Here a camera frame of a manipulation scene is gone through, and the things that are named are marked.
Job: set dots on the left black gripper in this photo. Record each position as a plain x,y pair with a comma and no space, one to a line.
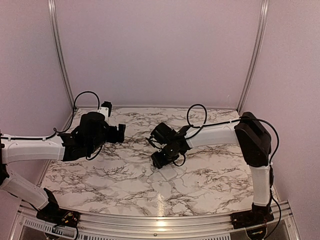
114,138

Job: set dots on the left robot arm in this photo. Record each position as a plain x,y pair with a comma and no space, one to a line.
85,141

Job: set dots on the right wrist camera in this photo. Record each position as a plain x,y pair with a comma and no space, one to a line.
155,140

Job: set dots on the right aluminium frame post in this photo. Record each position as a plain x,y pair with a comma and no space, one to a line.
261,28

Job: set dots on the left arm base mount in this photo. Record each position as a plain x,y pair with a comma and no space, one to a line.
59,216

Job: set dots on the aluminium frame post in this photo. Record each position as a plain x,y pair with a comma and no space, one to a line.
261,28
59,51

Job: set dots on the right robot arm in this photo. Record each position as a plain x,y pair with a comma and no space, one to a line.
247,132

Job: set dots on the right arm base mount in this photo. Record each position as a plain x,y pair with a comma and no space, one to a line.
258,215

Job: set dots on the front aluminium rail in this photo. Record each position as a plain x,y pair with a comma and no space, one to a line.
98,226

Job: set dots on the white remote control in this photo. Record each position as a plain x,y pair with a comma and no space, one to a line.
172,172

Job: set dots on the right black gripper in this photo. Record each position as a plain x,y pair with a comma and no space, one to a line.
159,162

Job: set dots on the left aluminium frame post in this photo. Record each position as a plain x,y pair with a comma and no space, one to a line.
59,51

